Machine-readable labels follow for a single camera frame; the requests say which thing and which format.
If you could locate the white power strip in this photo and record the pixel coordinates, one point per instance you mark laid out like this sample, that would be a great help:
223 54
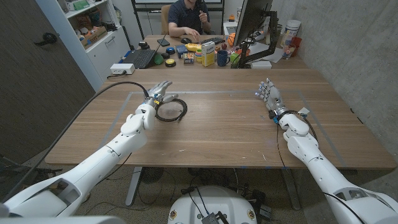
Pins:
122 68

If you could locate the dark blue mug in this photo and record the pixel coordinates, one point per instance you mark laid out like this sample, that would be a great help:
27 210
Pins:
222 58

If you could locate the yellow push button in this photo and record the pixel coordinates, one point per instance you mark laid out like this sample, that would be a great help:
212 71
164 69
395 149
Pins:
170 63

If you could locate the stacked colourful cups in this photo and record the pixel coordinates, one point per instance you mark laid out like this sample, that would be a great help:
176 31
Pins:
198 55

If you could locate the black keyboard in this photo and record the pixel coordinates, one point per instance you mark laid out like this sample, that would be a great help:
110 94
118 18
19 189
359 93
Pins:
212 40

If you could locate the person in dark shirt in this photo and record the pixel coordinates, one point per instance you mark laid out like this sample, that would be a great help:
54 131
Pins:
187 15

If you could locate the black laptop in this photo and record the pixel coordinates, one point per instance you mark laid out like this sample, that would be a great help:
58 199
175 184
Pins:
141 56

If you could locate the orange basketball toy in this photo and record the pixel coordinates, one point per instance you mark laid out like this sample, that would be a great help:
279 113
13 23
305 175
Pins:
231 39

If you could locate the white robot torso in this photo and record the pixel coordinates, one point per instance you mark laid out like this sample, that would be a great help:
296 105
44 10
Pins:
212 205

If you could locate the blue push button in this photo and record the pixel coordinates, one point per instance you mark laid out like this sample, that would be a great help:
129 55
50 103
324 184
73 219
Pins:
170 50

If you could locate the white flat box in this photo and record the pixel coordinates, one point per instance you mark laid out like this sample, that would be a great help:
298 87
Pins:
261 64

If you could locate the red plastic cup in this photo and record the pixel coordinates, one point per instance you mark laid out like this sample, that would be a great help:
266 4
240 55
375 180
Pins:
295 43

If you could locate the black computer monitor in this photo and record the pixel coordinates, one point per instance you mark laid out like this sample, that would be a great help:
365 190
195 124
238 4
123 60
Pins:
252 18

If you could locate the yellow white carton box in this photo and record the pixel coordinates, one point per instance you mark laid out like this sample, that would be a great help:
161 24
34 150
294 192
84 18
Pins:
208 53

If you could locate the black smartphone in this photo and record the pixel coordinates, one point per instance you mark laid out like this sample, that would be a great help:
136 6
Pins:
163 42

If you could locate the wooden chair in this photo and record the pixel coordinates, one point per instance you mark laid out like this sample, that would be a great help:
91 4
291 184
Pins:
165 19

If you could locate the small colourful box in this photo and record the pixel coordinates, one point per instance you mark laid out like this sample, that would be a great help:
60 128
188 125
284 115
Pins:
188 58

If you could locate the white cabinet shelf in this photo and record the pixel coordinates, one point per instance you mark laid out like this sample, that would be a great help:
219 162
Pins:
93 37

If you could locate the blue box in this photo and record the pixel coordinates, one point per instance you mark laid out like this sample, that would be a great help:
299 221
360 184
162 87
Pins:
181 50

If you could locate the cardboard box with items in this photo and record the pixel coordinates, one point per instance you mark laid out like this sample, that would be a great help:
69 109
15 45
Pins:
91 35

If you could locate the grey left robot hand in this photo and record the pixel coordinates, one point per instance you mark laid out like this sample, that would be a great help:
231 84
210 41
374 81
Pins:
158 92

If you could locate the green ball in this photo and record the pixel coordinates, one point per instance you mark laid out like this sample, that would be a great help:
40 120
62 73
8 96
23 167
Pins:
158 59

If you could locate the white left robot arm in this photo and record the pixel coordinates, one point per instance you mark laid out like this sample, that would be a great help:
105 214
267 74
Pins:
84 168

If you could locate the yellow banana toy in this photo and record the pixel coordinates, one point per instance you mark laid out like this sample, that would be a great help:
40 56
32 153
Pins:
192 47

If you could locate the white cylindrical wipes canister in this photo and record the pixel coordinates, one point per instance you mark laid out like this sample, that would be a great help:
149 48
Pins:
289 32

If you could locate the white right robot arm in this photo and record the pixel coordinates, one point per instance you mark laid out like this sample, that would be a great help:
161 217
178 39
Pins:
332 168

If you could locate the black computer mouse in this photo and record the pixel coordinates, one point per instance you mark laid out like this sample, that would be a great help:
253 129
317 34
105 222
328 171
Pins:
186 40

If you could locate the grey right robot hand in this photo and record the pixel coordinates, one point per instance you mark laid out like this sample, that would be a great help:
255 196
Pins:
272 98

